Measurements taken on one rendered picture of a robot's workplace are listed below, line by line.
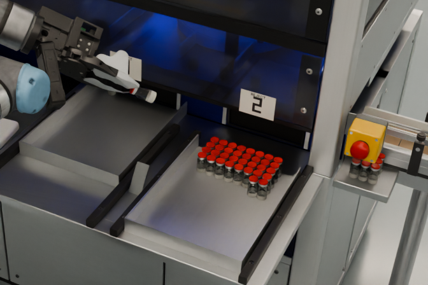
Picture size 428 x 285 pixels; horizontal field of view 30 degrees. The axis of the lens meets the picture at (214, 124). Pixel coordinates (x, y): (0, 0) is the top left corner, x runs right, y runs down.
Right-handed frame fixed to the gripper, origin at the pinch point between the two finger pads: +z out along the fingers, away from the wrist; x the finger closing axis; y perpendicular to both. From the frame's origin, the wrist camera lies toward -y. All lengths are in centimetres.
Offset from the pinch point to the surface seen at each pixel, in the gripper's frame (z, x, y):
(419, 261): 147, 99, 28
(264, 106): 35.9, 19.2, 18.2
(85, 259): 29, 100, -11
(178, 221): 24.7, 22.7, -13.0
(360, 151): 54, 5, 11
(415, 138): 70, 8, 22
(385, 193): 66, 12, 7
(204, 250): 27.7, 12.3, -19.5
